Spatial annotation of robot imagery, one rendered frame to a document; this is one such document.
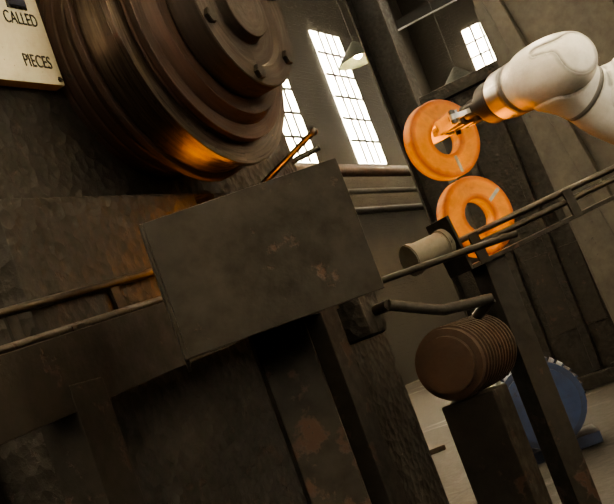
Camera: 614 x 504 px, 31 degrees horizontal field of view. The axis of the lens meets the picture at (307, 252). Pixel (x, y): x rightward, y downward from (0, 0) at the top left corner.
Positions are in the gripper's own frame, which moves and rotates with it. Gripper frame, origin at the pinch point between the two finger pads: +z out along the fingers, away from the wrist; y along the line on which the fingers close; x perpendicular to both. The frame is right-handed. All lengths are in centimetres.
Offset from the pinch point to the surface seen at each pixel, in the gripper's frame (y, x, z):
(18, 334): -95, -16, -37
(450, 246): -9.1, -21.4, -3.8
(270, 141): -39.0, 4.6, -7.3
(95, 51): -69, 21, -20
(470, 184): 0.9, -11.5, -2.5
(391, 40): 497, 205, 685
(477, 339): -17.9, -37.9, -14.6
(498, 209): 4.8, -17.5, -2.9
